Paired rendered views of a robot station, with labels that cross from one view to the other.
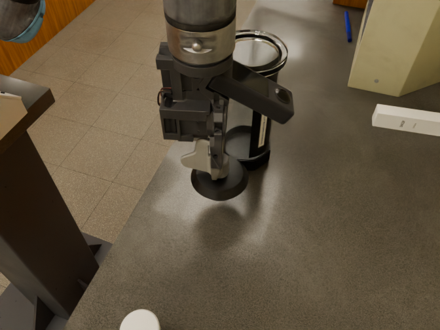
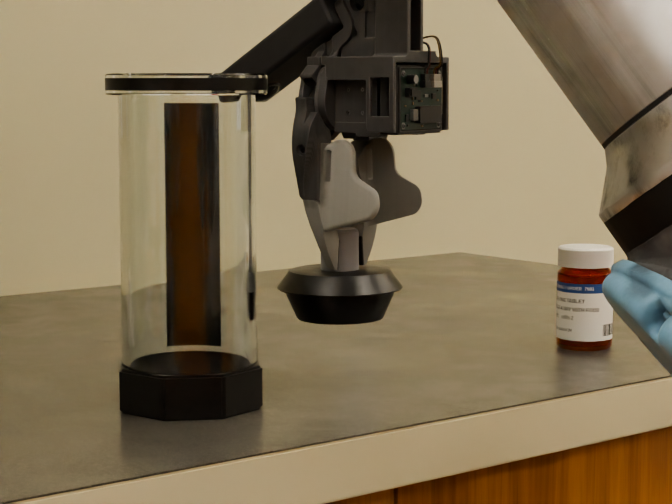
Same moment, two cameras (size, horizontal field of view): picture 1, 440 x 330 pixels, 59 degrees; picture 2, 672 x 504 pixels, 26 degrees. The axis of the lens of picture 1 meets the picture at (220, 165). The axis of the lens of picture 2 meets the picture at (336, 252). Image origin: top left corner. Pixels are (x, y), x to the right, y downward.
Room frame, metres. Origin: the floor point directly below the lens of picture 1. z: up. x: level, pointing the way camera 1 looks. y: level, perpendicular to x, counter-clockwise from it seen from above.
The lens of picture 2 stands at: (1.27, 0.57, 1.16)
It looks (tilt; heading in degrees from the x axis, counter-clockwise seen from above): 7 degrees down; 212
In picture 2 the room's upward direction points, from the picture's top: straight up
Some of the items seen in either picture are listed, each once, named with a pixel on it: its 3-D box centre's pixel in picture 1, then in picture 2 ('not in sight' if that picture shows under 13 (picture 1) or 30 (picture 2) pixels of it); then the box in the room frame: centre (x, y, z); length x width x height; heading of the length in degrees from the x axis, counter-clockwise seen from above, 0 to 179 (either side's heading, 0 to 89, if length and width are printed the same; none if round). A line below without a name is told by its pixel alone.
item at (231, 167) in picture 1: (219, 172); (339, 273); (0.38, 0.00, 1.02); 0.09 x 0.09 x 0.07
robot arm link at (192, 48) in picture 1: (200, 35); not in sight; (0.38, 0.02, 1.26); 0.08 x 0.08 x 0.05
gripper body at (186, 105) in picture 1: (197, 91); (371, 54); (0.38, 0.03, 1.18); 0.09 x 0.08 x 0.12; 86
